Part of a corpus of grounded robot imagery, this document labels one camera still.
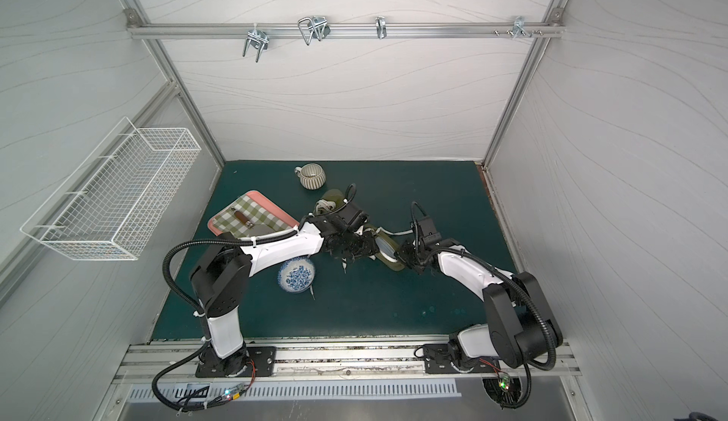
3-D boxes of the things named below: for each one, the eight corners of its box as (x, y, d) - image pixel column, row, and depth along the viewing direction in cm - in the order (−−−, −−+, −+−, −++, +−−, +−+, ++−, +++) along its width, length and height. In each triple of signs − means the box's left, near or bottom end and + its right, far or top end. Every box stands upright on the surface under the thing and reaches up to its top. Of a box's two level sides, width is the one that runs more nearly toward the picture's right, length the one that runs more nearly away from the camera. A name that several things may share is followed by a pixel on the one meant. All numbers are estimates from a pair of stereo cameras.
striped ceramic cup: (309, 194, 111) (306, 185, 106) (297, 177, 117) (294, 167, 112) (330, 184, 114) (328, 175, 110) (317, 168, 120) (315, 158, 116)
